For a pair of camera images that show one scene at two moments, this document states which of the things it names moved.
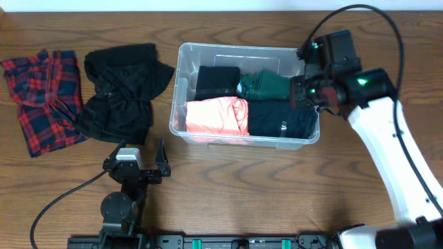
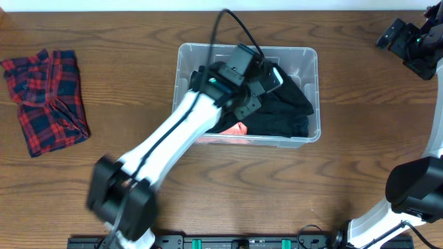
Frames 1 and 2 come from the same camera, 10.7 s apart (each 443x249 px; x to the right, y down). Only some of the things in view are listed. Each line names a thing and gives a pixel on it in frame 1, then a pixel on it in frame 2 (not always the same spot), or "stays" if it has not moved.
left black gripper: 162,169 -> 243,113
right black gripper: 300,90 -> 410,32
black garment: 126,78 -> 284,112
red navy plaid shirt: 46,88 stays
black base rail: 205,241 stays
